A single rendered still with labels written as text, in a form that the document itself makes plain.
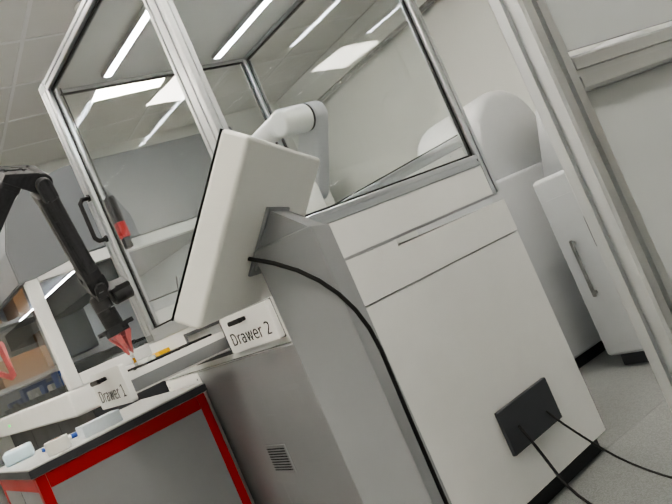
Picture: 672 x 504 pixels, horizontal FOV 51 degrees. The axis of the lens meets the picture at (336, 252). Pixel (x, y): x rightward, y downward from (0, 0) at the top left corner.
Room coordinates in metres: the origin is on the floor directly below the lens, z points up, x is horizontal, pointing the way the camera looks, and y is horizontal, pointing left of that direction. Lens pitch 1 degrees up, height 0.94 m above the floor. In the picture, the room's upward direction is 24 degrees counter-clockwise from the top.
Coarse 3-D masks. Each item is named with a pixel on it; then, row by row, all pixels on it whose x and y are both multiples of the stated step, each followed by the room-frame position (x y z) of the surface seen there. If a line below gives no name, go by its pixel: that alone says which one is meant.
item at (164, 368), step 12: (216, 336) 2.12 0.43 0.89; (192, 348) 2.06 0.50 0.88; (204, 348) 2.08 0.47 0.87; (216, 348) 2.10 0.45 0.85; (228, 348) 2.13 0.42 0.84; (168, 360) 2.01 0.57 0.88; (180, 360) 2.03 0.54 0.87; (192, 360) 2.05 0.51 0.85; (204, 360) 2.08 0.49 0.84; (132, 372) 1.95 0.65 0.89; (144, 372) 1.97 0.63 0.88; (156, 372) 1.98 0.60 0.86; (168, 372) 2.00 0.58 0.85; (180, 372) 2.02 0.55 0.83; (144, 384) 1.95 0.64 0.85
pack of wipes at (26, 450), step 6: (24, 444) 2.40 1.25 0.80; (30, 444) 2.35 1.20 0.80; (12, 450) 2.36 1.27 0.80; (18, 450) 2.33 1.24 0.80; (24, 450) 2.34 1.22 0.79; (30, 450) 2.34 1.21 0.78; (6, 456) 2.31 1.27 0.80; (12, 456) 2.32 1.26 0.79; (18, 456) 2.33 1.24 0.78; (24, 456) 2.33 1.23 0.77; (30, 456) 2.34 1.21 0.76; (6, 462) 2.31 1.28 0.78; (12, 462) 2.32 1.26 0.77; (18, 462) 2.33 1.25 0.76
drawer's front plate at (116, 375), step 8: (112, 368) 1.95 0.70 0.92; (120, 368) 1.91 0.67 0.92; (96, 376) 2.08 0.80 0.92; (104, 376) 2.02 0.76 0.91; (112, 376) 1.97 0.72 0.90; (120, 376) 1.92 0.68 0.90; (128, 376) 1.92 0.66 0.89; (104, 384) 2.05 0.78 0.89; (112, 384) 1.99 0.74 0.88; (128, 384) 1.91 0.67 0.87; (96, 392) 2.13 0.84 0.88; (104, 392) 2.07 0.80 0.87; (120, 392) 1.96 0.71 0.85; (128, 392) 1.91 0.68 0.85; (112, 400) 2.04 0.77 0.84; (120, 400) 1.99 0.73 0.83; (128, 400) 1.94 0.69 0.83; (104, 408) 2.12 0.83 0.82
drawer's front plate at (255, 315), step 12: (264, 300) 1.86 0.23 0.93; (240, 312) 1.97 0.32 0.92; (252, 312) 1.92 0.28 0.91; (264, 312) 1.87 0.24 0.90; (240, 324) 1.99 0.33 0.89; (252, 324) 1.94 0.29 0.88; (264, 324) 1.89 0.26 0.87; (276, 324) 1.86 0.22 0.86; (228, 336) 2.07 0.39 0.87; (240, 336) 2.02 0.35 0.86; (264, 336) 1.92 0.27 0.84; (276, 336) 1.87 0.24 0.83; (240, 348) 2.04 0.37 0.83
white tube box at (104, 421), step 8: (104, 416) 2.18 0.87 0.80; (112, 416) 2.19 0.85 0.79; (120, 416) 2.20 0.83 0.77; (88, 424) 2.15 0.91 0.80; (96, 424) 2.16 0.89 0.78; (104, 424) 2.17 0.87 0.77; (112, 424) 2.18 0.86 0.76; (80, 432) 2.16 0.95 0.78; (88, 432) 2.14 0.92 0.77; (96, 432) 2.15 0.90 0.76
